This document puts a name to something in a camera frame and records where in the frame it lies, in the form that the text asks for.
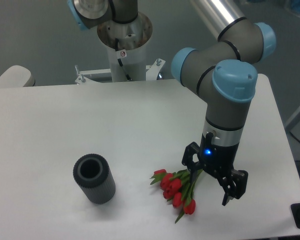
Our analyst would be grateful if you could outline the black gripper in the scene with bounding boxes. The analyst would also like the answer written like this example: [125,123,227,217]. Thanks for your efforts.
[181,133,249,206]

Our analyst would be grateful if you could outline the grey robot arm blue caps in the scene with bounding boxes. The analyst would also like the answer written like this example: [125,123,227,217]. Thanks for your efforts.
[67,0,277,204]

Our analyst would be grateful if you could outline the red tulip bouquet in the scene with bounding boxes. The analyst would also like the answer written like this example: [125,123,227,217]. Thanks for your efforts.
[150,169,203,224]

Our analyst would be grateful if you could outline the dark grey ribbed vase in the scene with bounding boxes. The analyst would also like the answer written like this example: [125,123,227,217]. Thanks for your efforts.
[73,153,116,205]

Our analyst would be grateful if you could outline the white chair armrest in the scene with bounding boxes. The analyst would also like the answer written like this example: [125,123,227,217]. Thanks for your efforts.
[0,65,36,89]

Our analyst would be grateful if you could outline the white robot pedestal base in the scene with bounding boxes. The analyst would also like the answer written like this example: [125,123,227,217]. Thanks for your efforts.
[75,12,166,84]

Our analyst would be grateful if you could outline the black cable on pedestal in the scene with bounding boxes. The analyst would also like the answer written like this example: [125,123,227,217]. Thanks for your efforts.
[114,37,132,82]

